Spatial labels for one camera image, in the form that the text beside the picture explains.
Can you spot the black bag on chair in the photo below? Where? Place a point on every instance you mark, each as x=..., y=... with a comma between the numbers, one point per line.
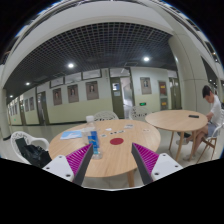
x=35, y=155

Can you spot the round wooden table near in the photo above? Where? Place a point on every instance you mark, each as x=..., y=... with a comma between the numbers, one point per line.
x=118, y=159

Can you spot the white lattice chair right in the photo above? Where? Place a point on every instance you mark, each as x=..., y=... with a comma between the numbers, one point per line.
x=138, y=113

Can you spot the round wooden table far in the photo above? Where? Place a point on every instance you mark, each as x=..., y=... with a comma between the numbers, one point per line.
x=177, y=121

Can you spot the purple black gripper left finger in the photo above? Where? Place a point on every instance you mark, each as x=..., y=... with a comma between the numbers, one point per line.
x=79, y=161

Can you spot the white lattice chair middle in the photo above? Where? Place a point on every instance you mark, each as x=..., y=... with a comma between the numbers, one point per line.
x=105, y=115

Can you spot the round wooden table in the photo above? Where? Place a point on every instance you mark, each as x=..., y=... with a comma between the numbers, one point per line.
x=118, y=159
x=177, y=121

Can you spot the seated person white shirt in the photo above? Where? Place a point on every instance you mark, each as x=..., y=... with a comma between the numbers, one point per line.
x=213, y=119

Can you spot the framed wall portrait right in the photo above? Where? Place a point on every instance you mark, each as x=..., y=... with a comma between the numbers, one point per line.
x=145, y=85

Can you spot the framed wall portrait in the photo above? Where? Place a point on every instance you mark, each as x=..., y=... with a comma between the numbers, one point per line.
x=73, y=95
x=92, y=90
x=145, y=85
x=57, y=96

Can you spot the green door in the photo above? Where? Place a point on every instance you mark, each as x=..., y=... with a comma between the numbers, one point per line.
x=117, y=98

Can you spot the white lattice chair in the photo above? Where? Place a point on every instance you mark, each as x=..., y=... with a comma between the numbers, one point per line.
x=105, y=115
x=138, y=113

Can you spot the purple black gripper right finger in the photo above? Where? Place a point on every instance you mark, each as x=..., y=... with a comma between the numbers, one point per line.
x=145, y=160

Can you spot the clear plastic water bottle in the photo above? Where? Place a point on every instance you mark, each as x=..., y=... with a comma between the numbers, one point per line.
x=91, y=136

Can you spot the light blue paper sheet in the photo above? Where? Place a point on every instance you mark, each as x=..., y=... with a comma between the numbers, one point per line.
x=71, y=135

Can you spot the black phone on table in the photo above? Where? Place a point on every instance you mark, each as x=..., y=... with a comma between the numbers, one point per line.
x=193, y=116

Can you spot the red round coaster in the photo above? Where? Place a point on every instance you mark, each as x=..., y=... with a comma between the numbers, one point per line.
x=116, y=141

